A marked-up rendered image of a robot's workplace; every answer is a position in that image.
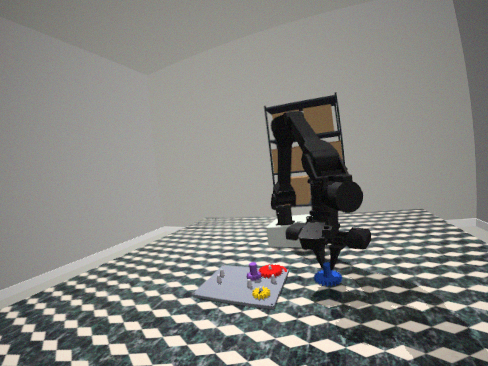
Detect purple gear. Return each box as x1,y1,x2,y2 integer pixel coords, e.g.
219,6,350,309
247,262,261,281

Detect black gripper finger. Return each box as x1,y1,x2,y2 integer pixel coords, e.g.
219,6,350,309
313,248,325,269
329,244,346,271

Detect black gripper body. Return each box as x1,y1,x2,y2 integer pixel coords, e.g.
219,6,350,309
285,205,371,250

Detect red gear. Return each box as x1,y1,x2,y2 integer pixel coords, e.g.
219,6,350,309
258,264,282,278

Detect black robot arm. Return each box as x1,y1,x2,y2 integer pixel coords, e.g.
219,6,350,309
270,111,363,251

